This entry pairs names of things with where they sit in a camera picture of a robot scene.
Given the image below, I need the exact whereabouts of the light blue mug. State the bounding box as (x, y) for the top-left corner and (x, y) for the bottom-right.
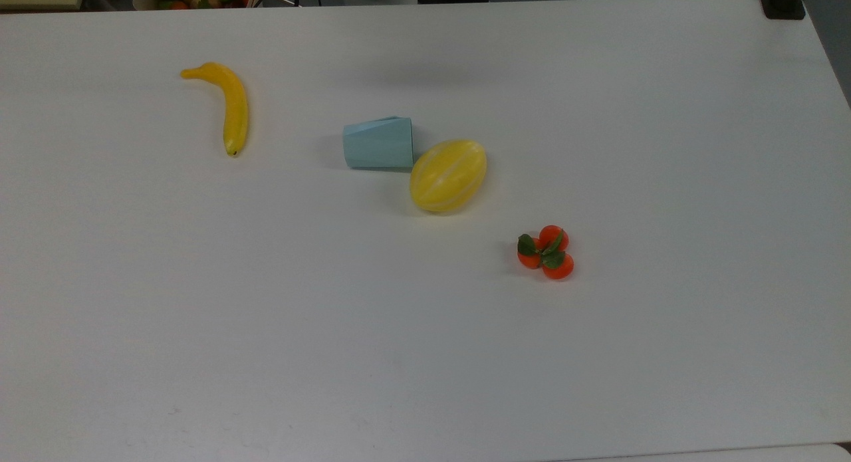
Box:
(342, 116), (415, 170)

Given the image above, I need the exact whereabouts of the yellow striped toy melon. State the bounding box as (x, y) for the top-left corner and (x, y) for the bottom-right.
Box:
(409, 139), (488, 214)

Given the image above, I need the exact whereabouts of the yellow toy banana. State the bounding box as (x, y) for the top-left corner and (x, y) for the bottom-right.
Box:
(180, 62), (250, 158)

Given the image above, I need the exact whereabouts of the black clamp pole mount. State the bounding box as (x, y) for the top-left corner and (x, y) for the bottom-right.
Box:
(757, 0), (811, 21)

